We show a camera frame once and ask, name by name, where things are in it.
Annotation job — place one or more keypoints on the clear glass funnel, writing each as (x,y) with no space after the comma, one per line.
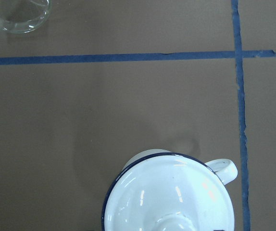
(23,16)

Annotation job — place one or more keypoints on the white enamel cup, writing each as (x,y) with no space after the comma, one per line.
(225,169)

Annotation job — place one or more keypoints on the white enamel lid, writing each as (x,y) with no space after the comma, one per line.
(167,193)

